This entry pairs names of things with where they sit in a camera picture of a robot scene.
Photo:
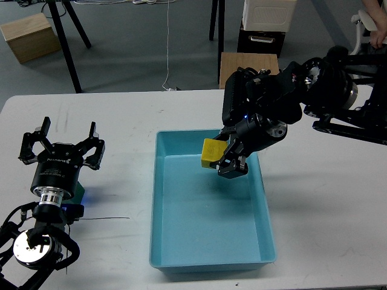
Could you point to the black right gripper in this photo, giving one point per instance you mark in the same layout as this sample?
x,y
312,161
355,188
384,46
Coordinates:
x,y
253,133

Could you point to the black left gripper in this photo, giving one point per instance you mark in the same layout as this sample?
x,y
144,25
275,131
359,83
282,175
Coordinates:
x,y
58,166

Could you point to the yellow cube block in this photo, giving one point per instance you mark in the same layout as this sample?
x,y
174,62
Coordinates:
x,y
212,151

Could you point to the green cube block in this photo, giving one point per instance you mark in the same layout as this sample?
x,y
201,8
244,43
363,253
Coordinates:
x,y
79,194

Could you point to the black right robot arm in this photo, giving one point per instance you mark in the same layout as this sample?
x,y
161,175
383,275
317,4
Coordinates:
x,y
346,95

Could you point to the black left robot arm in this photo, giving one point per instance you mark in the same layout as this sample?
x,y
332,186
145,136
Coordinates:
x,y
36,230

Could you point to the wooden box behind table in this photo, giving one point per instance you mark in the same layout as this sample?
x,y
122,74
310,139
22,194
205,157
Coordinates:
x,y
230,62

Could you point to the wooden box far left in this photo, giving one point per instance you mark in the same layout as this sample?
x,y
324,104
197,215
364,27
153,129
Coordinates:
x,y
30,38

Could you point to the white appliance box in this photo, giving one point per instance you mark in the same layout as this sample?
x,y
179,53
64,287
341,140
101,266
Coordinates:
x,y
268,15

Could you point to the light blue plastic bin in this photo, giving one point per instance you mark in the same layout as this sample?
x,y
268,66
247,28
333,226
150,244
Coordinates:
x,y
201,221

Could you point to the thin metal rod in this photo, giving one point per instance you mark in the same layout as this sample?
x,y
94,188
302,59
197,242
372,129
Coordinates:
x,y
101,218

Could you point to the black stand legs centre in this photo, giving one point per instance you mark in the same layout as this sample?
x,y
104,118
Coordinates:
x,y
217,17

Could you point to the black tripod legs left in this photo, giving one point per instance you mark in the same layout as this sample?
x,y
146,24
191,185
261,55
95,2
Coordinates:
x,y
63,39

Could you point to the seated person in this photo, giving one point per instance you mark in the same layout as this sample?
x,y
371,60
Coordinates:
x,y
374,21

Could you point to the white office chair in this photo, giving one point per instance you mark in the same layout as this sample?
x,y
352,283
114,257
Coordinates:
x,y
362,27

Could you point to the black case with handle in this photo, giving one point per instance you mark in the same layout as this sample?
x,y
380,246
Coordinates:
x,y
260,42

